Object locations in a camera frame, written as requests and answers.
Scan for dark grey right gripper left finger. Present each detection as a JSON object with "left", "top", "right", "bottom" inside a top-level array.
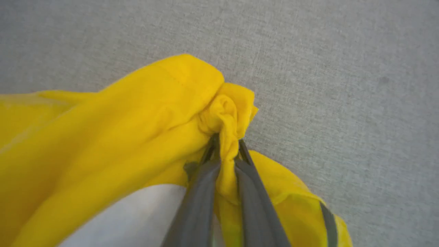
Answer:
[{"left": 161, "top": 133, "right": 222, "bottom": 247}]

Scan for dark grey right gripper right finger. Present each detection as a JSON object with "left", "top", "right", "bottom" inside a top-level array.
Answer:
[{"left": 235, "top": 139, "right": 293, "bottom": 247}]

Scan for yellow cartoon print t-shirt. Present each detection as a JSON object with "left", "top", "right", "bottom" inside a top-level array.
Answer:
[{"left": 0, "top": 54, "right": 353, "bottom": 247}]

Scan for grey fabric sofa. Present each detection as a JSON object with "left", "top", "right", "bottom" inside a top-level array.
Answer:
[{"left": 0, "top": 0, "right": 439, "bottom": 247}]

